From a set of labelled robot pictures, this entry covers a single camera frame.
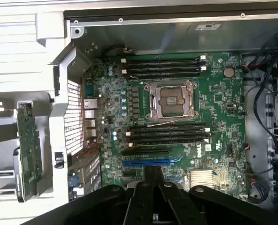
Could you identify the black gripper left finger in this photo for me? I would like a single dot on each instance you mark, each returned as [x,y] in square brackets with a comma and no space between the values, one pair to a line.
[132,206]

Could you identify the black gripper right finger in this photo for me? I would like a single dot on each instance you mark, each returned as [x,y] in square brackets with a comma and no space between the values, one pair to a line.
[176,206]

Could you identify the Nvidia Quadro graphics card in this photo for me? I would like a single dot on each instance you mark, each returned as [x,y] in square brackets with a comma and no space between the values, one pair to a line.
[29,145]

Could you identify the short black expansion slot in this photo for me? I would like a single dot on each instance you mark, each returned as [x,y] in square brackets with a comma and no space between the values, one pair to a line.
[130,174]

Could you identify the silver finned chipset heatsink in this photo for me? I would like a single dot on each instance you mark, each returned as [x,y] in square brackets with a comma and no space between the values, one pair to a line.
[202,178]

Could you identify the blue expansion slot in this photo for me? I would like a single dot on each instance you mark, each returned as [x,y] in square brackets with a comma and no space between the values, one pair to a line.
[139,163]

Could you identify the long black expansion slot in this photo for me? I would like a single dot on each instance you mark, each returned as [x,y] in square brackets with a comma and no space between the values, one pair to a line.
[146,152]

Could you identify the black RAM slot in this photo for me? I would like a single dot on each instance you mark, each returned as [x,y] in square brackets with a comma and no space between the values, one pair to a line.
[167,137]
[162,68]
[162,74]
[167,131]
[162,57]
[167,125]
[162,62]

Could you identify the green motherboard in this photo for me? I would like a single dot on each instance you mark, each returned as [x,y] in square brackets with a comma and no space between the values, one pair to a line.
[211,112]

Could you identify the metal socket cover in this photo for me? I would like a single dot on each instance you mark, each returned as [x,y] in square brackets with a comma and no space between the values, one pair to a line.
[158,105]

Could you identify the CPU socket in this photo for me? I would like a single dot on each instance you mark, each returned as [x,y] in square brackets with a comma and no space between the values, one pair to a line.
[173,99]

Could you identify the silver rear port connectors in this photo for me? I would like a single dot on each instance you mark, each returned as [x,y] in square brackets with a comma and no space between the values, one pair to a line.
[90,104]

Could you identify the silver coin battery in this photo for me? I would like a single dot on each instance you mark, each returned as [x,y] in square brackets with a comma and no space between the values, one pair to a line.
[228,72]

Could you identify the grey parts rack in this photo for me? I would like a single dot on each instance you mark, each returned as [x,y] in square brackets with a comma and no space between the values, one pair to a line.
[2,131]

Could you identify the black and grey PC case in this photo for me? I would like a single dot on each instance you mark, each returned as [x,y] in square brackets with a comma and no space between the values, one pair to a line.
[141,39]

